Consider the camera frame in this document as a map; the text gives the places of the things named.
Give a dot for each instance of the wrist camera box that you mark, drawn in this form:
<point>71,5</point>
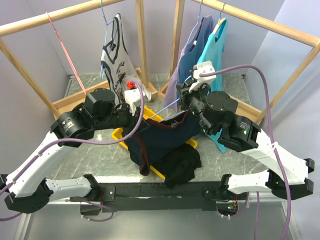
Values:
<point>132,96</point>
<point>202,73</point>

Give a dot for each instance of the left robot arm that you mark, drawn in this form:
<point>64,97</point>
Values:
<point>29,189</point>

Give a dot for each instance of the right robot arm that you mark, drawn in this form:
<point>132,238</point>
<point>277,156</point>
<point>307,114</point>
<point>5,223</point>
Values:
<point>215,112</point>

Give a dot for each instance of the black crumpled garment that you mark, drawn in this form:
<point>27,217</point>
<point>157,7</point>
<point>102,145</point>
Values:
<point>178,166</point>

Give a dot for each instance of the turquoise hanging shirt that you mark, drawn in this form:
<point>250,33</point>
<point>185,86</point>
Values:
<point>213,52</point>

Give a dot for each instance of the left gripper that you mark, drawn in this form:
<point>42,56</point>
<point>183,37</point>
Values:
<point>133,120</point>

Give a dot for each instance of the wooden hanger of turquoise shirt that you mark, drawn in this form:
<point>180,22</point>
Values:
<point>220,16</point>

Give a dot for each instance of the black base bar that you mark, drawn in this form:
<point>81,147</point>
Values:
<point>148,196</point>

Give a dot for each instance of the left wooden clothes rack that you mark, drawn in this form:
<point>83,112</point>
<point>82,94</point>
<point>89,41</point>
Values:
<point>35,51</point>

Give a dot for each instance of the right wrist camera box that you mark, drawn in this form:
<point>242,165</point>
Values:
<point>202,73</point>

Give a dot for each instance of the blue hanger of white top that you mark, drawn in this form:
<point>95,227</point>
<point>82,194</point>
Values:
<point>106,35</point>

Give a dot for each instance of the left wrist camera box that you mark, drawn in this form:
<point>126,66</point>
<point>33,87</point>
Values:
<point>132,96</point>

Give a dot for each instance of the navy maroon-trimmed tank top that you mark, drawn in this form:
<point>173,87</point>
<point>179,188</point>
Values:
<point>162,140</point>

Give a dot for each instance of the yellow plastic tray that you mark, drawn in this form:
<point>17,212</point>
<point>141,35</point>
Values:
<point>155,140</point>

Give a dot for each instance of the white grey hanging tank top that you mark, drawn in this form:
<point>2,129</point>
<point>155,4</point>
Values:
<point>116,63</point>

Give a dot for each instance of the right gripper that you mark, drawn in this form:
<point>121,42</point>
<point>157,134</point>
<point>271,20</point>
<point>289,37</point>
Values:
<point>184,94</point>

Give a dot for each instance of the purple hanging shirt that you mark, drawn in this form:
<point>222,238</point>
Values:
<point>189,57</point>

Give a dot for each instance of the pink hanger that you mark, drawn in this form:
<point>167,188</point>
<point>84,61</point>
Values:
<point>67,56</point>

